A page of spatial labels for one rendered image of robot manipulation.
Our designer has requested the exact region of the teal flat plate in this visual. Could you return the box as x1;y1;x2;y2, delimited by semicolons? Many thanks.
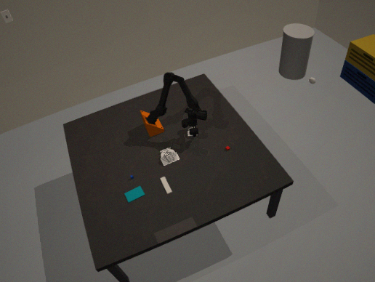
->
124;186;145;202

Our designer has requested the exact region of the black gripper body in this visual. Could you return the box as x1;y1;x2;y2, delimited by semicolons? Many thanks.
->
188;118;198;135

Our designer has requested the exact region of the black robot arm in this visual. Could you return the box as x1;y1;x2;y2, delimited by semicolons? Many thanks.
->
145;72;207;128

